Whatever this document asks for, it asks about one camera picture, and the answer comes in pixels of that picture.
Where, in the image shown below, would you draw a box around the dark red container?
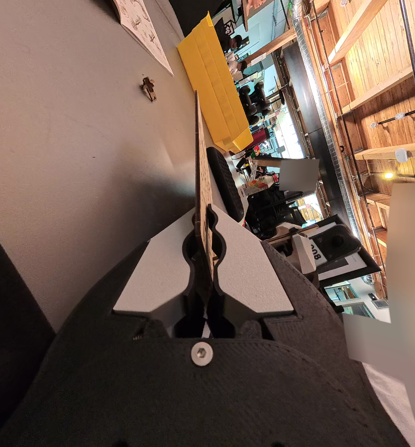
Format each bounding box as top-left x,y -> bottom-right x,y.
248,127 -> 272,149

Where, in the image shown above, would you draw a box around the open instruction booklet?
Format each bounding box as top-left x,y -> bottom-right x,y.
111,0 -> 175,77

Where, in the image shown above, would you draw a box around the yellow plastic bin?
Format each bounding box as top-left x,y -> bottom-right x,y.
177,11 -> 254,154

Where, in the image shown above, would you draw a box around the black framed marker sign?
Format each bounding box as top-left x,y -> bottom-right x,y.
316,215 -> 383,290

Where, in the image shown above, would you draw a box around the orange juice carton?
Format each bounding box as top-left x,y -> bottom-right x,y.
241,175 -> 274,197

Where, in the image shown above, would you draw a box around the black dumbbell set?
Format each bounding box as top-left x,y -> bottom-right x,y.
238,82 -> 272,126

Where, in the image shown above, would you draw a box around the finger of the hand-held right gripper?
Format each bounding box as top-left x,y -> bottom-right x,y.
292,233 -> 317,275
276,225 -> 300,241

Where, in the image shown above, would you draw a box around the black ribbed wrist pad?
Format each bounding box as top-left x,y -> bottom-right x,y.
206,147 -> 246,224

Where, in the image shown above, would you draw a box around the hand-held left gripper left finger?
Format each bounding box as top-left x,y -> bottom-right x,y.
113,210 -> 207,339

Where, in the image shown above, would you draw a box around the thin wooden stick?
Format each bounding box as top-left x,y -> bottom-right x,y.
263,223 -> 320,243

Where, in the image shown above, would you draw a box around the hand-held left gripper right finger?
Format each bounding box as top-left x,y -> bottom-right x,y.
207,203 -> 295,339

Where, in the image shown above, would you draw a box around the small wooden model piece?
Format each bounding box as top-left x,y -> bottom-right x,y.
140,76 -> 158,102

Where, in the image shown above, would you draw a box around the silver metal duct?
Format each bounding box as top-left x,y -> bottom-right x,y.
291,0 -> 363,241

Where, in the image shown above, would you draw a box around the laser-cut wooden parts sheet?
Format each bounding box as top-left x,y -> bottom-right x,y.
194,90 -> 216,301

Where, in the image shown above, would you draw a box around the black office chair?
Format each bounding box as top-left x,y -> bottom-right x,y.
246,190 -> 306,239

